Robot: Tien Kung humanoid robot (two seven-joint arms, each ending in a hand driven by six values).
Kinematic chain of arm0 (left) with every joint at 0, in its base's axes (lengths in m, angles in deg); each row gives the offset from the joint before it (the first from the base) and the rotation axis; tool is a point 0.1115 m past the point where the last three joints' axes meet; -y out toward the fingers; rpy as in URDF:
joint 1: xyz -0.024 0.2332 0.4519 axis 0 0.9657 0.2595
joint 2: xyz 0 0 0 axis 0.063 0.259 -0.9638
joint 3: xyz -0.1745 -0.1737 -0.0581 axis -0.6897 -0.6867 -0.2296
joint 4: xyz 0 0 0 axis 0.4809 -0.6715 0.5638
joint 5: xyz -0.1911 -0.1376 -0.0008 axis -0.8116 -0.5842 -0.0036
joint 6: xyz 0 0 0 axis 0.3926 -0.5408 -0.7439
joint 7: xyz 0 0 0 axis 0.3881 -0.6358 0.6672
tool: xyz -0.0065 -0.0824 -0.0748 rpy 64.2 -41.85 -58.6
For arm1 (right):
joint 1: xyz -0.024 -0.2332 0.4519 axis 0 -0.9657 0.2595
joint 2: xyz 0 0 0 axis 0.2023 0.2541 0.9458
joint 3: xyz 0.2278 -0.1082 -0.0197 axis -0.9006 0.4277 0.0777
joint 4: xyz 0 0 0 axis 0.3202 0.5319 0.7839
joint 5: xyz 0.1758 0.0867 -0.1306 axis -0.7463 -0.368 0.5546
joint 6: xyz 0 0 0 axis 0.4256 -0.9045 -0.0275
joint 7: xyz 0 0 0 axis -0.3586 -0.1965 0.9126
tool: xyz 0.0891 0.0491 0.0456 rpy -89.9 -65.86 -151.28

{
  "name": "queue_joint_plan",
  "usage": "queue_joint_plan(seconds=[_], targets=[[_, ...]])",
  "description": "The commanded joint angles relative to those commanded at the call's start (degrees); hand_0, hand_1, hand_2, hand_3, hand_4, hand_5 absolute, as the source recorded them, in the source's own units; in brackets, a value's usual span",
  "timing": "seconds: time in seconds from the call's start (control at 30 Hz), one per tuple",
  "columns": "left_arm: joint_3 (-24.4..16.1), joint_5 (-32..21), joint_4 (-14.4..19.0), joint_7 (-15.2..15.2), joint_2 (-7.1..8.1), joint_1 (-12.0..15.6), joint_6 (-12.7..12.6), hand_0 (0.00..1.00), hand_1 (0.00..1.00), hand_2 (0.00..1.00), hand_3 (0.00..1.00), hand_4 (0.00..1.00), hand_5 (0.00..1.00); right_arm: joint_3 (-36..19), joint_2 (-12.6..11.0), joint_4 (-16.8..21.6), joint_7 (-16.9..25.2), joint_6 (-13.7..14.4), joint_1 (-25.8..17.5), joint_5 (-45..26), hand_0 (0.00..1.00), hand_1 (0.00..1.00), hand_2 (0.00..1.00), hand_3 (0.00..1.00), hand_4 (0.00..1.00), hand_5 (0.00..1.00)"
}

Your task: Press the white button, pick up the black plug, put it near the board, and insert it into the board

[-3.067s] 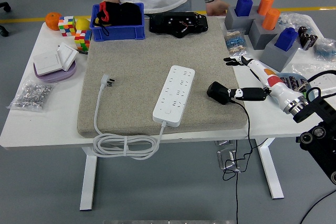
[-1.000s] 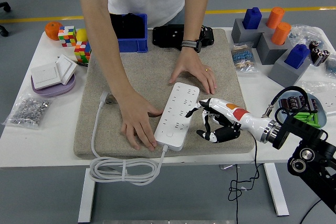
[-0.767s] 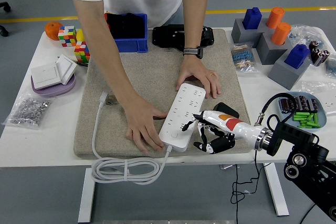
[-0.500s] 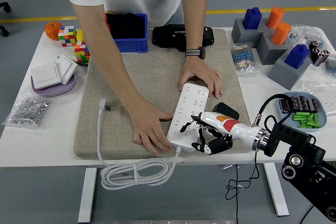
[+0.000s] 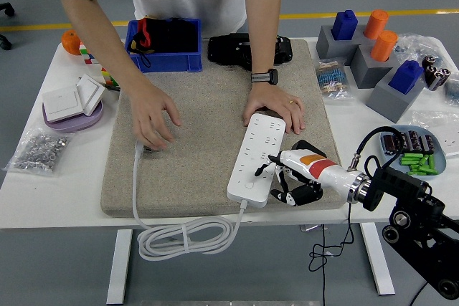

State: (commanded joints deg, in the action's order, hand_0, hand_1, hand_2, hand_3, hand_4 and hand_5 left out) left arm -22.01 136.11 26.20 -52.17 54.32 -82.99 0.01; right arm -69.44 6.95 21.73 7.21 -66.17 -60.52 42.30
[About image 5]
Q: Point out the robot right hand white shell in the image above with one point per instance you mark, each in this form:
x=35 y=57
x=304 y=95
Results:
x=315 y=166

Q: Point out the person's left hand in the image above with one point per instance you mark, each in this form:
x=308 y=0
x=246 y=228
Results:
x=272 y=100

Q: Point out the person's right hand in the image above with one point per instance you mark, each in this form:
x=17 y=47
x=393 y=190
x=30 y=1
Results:
x=150 y=112

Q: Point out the black plug adapter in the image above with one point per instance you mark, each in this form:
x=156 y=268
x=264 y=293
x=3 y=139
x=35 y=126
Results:
x=303 y=145

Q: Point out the white power strip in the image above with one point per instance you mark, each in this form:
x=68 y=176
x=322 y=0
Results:
x=251 y=155

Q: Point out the person's left forearm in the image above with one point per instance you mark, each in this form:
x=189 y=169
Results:
x=263 y=15

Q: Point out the person's right forearm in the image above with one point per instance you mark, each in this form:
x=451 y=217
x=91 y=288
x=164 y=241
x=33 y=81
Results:
x=97 y=41

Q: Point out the black wrist watch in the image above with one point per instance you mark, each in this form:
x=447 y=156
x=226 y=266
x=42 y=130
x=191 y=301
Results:
x=263 y=77

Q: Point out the small dark metal part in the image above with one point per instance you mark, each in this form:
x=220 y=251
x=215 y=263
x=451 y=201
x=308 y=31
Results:
x=113 y=87

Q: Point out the grey-brown mat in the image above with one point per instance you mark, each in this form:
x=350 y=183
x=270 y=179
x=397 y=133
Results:
x=201 y=112

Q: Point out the blue plastic bin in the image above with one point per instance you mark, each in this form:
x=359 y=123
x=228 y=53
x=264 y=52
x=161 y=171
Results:
x=168 y=62

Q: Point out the rubik's cube red yellow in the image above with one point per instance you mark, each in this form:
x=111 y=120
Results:
x=107 y=76

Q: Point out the clear bag of resistors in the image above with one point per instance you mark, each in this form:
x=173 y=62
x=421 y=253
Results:
x=331 y=80

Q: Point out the black electronic device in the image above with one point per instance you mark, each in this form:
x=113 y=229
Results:
x=226 y=49

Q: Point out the purple tray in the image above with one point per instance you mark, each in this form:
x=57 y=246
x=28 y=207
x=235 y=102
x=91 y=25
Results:
x=80 y=123

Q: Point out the black cloth with red trim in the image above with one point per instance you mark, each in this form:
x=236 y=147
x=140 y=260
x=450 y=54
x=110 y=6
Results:
x=172 y=33

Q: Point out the rubik's cube with white face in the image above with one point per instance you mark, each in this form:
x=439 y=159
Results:
x=85 y=54

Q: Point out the pack of dark capacitors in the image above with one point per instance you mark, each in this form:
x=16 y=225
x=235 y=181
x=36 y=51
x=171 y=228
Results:
x=412 y=141

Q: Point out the pile of green pegs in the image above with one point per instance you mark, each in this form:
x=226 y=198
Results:
x=416 y=159

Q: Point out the grey stepped block holder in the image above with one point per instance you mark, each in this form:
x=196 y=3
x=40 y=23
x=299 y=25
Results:
x=369 y=69

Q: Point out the blue block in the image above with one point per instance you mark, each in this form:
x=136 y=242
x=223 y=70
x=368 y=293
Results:
x=405 y=77
x=344 y=26

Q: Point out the orange fruit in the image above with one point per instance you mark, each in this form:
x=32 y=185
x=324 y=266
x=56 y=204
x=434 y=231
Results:
x=70 y=42

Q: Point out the white table leg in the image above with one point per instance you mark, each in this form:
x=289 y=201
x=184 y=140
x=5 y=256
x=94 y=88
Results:
x=120 y=270
x=380 y=263

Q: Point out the clear bag of metal nuts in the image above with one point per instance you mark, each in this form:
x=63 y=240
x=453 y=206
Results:
x=37 y=150

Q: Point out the orange cylinder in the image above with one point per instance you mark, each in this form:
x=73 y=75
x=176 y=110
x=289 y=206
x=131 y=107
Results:
x=376 y=24
x=383 y=46

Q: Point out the light blue plate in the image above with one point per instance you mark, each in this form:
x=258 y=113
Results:
x=440 y=157

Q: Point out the clear bag of blue parts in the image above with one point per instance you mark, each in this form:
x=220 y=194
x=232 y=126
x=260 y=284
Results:
x=416 y=46
x=452 y=89

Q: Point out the black office chair caster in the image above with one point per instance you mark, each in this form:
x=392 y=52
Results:
x=5 y=43
x=8 y=9

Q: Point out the metal floor bracket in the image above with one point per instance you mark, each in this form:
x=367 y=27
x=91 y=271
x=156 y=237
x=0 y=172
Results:
x=309 y=228

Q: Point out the white two-gang wall switch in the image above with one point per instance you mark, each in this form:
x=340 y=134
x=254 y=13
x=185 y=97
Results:
x=90 y=92

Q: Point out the white one-gang wall switch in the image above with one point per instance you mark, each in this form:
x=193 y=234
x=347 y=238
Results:
x=61 y=103

